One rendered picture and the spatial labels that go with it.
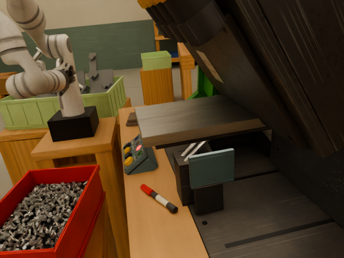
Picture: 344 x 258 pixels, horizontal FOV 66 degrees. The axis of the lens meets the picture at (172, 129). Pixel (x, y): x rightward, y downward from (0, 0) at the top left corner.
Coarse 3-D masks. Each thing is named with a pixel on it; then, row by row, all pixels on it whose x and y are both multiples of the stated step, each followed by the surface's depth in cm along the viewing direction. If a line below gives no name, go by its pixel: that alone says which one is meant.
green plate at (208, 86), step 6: (198, 66) 66; (198, 72) 67; (198, 78) 68; (204, 78) 67; (198, 84) 69; (204, 84) 68; (210, 84) 63; (198, 90) 70; (204, 90) 69; (210, 90) 64; (216, 90) 62
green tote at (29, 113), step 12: (120, 84) 169; (84, 96) 140; (96, 96) 140; (108, 96) 141; (120, 96) 167; (0, 108) 145; (12, 108) 144; (24, 108) 144; (36, 108) 144; (48, 108) 144; (96, 108) 143; (108, 108) 143; (120, 108) 165; (12, 120) 147; (24, 120) 147; (36, 120) 147
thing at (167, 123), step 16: (208, 96) 58; (224, 96) 57; (144, 112) 52; (160, 112) 52; (176, 112) 51; (192, 112) 50; (208, 112) 49; (224, 112) 48; (240, 112) 48; (144, 128) 45; (160, 128) 44; (176, 128) 43; (192, 128) 43; (208, 128) 43; (224, 128) 44; (240, 128) 45; (256, 128) 46; (144, 144) 42; (160, 144) 43; (176, 144) 44
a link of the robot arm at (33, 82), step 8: (16, 48) 69; (24, 48) 71; (8, 56) 69; (16, 56) 69; (24, 56) 70; (8, 64) 72; (24, 64) 70; (32, 64) 72; (24, 72) 72; (32, 72) 71; (40, 72) 73; (16, 80) 71; (24, 80) 71; (32, 80) 71; (40, 80) 72; (24, 88) 71; (32, 88) 71; (40, 88) 72; (24, 96) 73; (32, 96) 75
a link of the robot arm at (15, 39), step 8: (0, 16) 68; (0, 24) 67; (8, 24) 68; (0, 32) 68; (8, 32) 68; (16, 32) 70; (0, 40) 68; (8, 40) 68; (16, 40) 69; (24, 40) 72; (0, 48) 69; (8, 48) 68
